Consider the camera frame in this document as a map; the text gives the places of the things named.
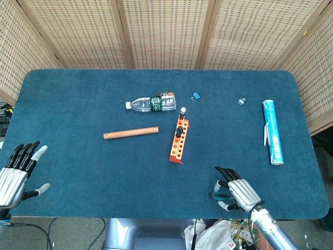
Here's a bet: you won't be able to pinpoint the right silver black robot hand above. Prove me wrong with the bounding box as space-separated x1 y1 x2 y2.
209 166 265 212

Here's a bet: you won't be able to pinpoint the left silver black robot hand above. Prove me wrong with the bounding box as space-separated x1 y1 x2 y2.
0 141 50 209

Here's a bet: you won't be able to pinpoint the large teal black screwdriver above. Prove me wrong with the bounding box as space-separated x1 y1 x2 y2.
209 191 235 203

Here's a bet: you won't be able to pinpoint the orange tool holder rack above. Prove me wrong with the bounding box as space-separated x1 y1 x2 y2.
168 114 191 165

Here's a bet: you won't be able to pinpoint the white plastic bag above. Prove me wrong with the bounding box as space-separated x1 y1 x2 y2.
184 220 234 250

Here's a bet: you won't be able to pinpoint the light blue cylindrical tube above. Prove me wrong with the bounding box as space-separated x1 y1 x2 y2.
262 99 285 166

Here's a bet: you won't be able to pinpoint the blue felt table mat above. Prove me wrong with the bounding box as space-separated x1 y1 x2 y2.
6 69 330 219

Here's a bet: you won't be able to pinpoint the blue-grey robot torso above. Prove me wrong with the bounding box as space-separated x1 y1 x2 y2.
103 218 193 250

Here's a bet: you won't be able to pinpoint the wooden dowel rod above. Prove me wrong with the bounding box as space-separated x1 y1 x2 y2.
103 126 159 141

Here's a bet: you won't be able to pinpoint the clear plastic water bottle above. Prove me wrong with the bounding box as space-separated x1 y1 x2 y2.
125 96 178 113

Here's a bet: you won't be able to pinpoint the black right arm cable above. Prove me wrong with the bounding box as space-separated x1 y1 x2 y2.
248 202 263 250

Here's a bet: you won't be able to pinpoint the black floor cables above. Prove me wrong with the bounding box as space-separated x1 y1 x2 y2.
10 218 57 250

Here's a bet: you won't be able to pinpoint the black equipment with cables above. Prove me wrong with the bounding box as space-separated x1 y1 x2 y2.
0 103 14 136

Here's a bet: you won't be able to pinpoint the black hanging cable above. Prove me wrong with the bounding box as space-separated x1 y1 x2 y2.
191 218 197 250

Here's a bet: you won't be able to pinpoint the thin blue floor cable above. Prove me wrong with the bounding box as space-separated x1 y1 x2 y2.
93 218 107 247

